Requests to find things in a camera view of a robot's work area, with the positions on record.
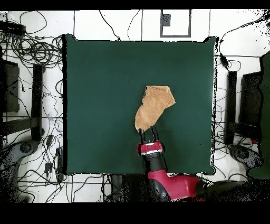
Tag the dark green table cloth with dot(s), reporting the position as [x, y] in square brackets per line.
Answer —
[101, 84]

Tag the black box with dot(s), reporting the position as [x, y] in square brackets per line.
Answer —
[251, 99]
[11, 88]

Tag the dark green fabric sheet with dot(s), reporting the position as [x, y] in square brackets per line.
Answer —
[266, 105]

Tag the small grey square plate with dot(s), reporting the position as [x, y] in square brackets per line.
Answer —
[166, 20]

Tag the black power strip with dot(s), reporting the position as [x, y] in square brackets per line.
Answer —
[12, 28]

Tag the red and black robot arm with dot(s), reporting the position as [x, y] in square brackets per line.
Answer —
[175, 186]

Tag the dark grey tripod base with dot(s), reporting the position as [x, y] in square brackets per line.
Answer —
[242, 154]
[12, 156]

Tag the tan terry towel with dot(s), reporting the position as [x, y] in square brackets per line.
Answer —
[156, 101]

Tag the black stand base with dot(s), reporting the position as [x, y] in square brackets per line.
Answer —
[231, 105]
[37, 101]

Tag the black stand frame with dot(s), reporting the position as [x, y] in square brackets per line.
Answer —
[130, 188]

